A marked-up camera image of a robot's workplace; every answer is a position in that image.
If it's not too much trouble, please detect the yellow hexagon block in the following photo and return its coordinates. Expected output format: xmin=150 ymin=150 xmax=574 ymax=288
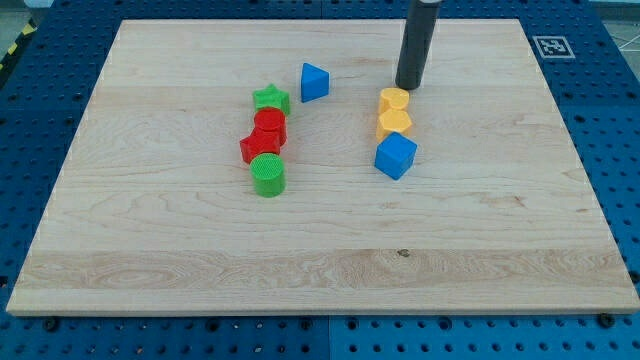
xmin=376 ymin=109 xmax=413 ymax=142

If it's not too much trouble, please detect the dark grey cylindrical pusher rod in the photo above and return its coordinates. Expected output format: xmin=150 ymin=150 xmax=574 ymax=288
xmin=395 ymin=0 xmax=442 ymax=90

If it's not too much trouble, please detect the blue cube block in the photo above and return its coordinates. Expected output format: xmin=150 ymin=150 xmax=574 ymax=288
xmin=374 ymin=132 xmax=418 ymax=180

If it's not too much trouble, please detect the light wooden board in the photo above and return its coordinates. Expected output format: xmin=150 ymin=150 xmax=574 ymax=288
xmin=7 ymin=19 xmax=639 ymax=317

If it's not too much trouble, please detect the red star block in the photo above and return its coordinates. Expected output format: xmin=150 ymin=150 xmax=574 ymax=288
xmin=239 ymin=128 xmax=281 ymax=164

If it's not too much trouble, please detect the green star block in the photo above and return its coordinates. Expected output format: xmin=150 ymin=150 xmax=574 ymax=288
xmin=252 ymin=84 xmax=291 ymax=116

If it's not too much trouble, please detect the yellow heart block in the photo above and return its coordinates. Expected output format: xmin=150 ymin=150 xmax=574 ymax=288
xmin=378 ymin=87 xmax=410 ymax=114

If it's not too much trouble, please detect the red cylinder block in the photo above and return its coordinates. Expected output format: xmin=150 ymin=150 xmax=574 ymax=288
xmin=254 ymin=107 xmax=287 ymax=145

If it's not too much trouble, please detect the white fiducial marker tag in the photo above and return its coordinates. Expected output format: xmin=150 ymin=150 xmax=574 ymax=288
xmin=533 ymin=35 xmax=575 ymax=59

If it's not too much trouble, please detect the blue triangle block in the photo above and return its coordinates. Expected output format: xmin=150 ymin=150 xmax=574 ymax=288
xmin=300 ymin=63 xmax=330 ymax=103

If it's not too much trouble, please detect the green cylinder block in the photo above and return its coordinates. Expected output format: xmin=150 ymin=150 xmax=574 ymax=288
xmin=250 ymin=153 xmax=286 ymax=198

